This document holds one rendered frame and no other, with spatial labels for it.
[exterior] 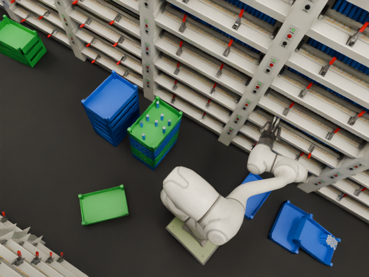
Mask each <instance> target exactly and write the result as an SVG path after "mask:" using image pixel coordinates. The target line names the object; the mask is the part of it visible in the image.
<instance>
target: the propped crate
mask: <svg viewBox="0 0 369 277"><path fill-rule="evenodd" d="M321 234H328V235H332V234H331V233H330V232H328V231H327V230H326V229H325V228H323V227H322V226H321V225H320V224H318V223H317V222H315V221H314V220H313V219H312V216H308V215H302V217H301V220H300V222H299V225H298V227H297V230H296V232H295V234H294V237H293V239H292V242H294V243H295V244H296V245H298V246H299V247H300V248H302V249H303V250H304V251H305V252H307V253H308V254H309V255H311V256H312V257H314V258H315V259H316V260H317V261H319V262H320V263H321V264H323V265H327V266H331V267H332V265H333V264H332V263H331V259H332V256H333V252H334V250H331V249H327V247H326V246H324V245H323V244H321V243H320V241H319V239H320V236H321ZM332 237H334V238H335V240H337V241H338V242H340V241H341V239H340V238H336V237H335V236H333V235H332Z"/></svg>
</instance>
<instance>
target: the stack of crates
mask: <svg viewBox="0 0 369 277"><path fill-rule="evenodd" d="M111 73H112V74H111V75H110V76H109V77H108V78H107V79H106V80H105V81H104V82H103V83H102V84H101V85H99V86H98V87H97V88H96V89H95V90H94V91H93V92H92V93H91V94H90V95H89V96H88V97H87V98H86V99H85V100H84V99H83V100H82V101H81V103H82V105H83V107H84V109H85V111H86V113H87V116H88V118H89V120H90V122H91V124H92V126H93V129H94V131H95V133H96V134H98V135H99V136H100V137H102V138H103V139H105V140H106V141H108V142H109V143H110V144H112V145H113V146H114V147H117V146H118V144H119V143H120V142H121V141H122V140H123V139H124V138H125V136H126V135H127V134H128V132H127V129H128V128H130V127H131V126H132V125H133V124H134V123H135V122H136V120H137V119H138V118H139V117H140V110H139V98H138V86H137V85H133V84H131V83H130V82H128V81H127V80H125V79H124V78H122V77H121V76H119V75H118V74H116V71H115V70H112V71H111Z"/></svg>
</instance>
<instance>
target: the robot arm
mask: <svg viewBox="0 0 369 277"><path fill-rule="evenodd" d="M275 119H276V115H275V116H274V118H272V119H271V121H269V120H268V121H267V122H266V123H265V125H264V126H263V127H261V128H260V129H259V131H261V132H262V136H261V138H260V139H259V140H258V142H257V143H256V145H255V147H254V148H253V149H252V151H251V153H250V155H249V158H248V162H247V169H248V170H249V171H250V172H251V173H252V174H254V175H259V174H262V173H263V172H265V171H267V172H270V173H273V174H274V176H275V178H270V179H263V180H257V181H251V182H247V183H244V184H241V185H239V186H238V187H236V188H235V189H234V190H233V191H232V192H231V193H230V194H229V195H228V196H227V197H226V198H224V197H222V196H221V195H220V194H219V193H218V192H217V191H216V190H215V189H214V188H213V187H212V186H211V185H210V184H209V183H208V182H207V181H205V180H204V179H203V178H202V177H201V176H199V175H198V174H197V173H195V172H194V171H192V170H190V169H188V168H185V167H176V168H175V169H174V170H173V171H172V172H171V173H170V174H169V175H168V176H167V177H166V178H165V180H164V181H163V190H162V191H161V196H160V197H161V200H162V202H163V204H164V206H165V207H166V208H167V209H168V210H169V211H170V212H171V213H172V214H174V215H175V216H176V217H178V218H179V219H180V220H181V221H183V222H184V223H185V224H184V225H183V226H182V229H183V230H184V231H187V232H188V233H189V234H190V235H191V236H192V237H193V238H194V239H196V240H197V241H198V242H199V244H200V245H201V246H202V247H205V246H206V243H207V242H208V240H209V241H210V242H211V243H213V244H215V245H223V244H224V243H226V242H227V241H229V240H230V239H231V238H233V237H234V235H235V234H236V233H237V232H238V230H239V228H240V227H241V224H242V222H243V218H244V215H245V208H246V203H247V199H248V198H249V197H251V196H253V195H257V194H260V193H264V192H268V191H272V190H276V189H280V188H282V187H284V186H286V185H287V184H290V183H291V182H302V181H304V180H305V179H306V177H307V174H308V170H307V168H306V166H305V165H303V164H302V163H300V162H299V161H297V160H294V159H291V158H289V157H286V156H281V155H279V154H275V153H273V152H272V149H273V143H274V141H275V140H276V141H279V140H280V139H281V137H280V135H281V128H282V127H281V126H279V124H280V121H279V120H280V118H278V119H277V121H276V123H275V128H274V130H273V132H272V131H270V130H271V126H272V124H273V123H274V122H275ZM267 124H269V126H268V128H267V130H266V131H264V128H265V127H266V125H267ZM277 129H278V130H277ZM276 130H277V136H276V137H275V132H276Z"/></svg>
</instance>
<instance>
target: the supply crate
mask: <svg viewBox="0 0 369 277"><path fill-rule="evenodd" d="M157 101H159V108H156V102H157ZM147 114H148V115H149V121H146V115H147ZM161 114H163V115H164V119H163V120H160V117H161ZM182 114H183V112H181V111H180V112H178V111H177V110H175V109H174V108H172V107H171V106H169V105H168V104H166V103H165V102H163V101H162V100H160V97H159V96H156V98H155V100H154V101H153V103H152V104H151V105H150V106H149V107H148V108H147V109H146V110H145V111H144V113H143V114H142V115H141V116H140V117H139V118H138V119H137V120H136V122H135V123H134V124H133V125H132V126H131V127H130V128H128V129H127V132H128V135H129V136H131V137H132V138H133V139H135V140H136V141H138V142H139V143H140V144H142V145H143V146H144V147H146V148H148V149H149V150H150V151H152V152H153V153H154V152H155V151H156V150H157V148H158V147H159V146H160V145H161V143H162V142H163V141H164V140H165V139H166V137H167V136H168V135H169V133H170V132H171V131H172V130H173V128H174V127H175V126H176V125H177V123H178V122H179V121H180V120H181V119H182ZM169 119H171V125H170V126H168V125H167V124H168V120H169ZM141 120H142V121H143V127H140V121H141ZM156 120H157V121H158V126H157V127H155V121H156ZM163 127H166V129H165V133H163ZM142 134H145V140H143V139H142Z"/></svg>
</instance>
